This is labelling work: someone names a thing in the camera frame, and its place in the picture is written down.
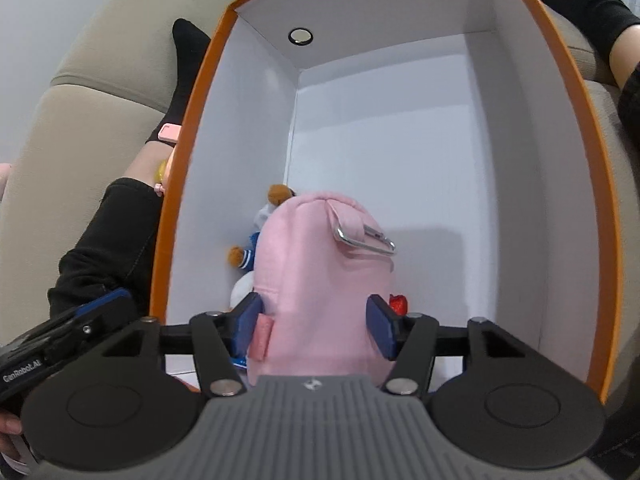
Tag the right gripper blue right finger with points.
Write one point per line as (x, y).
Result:
(409, 342)

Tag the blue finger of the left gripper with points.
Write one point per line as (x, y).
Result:
(105, 300)

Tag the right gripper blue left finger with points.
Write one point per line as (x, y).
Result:
(218, 339)

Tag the brown plush toy blue shirt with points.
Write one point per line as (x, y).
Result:
(243, 258)

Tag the pink mini backpack pouch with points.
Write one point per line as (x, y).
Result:
(319, 257)

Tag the orange white cardboard box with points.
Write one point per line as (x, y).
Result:
(463, 126)

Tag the person's left hand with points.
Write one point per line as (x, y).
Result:
(10, 426)

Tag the person's left leg black sock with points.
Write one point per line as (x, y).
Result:
(118, 246)

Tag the person's leg black sock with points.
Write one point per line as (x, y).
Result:
(613, 30)
(118, 246)

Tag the blue ocean park tag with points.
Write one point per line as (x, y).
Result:
(240, 363)

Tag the yellow tape measure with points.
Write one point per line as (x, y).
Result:
(160, 171)

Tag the pink plush on sofa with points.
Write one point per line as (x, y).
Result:
(5, 172)

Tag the beige fabric sofa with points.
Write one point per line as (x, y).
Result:
(110, 90)

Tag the person's right leg black sock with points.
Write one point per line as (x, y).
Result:
(613, 30)

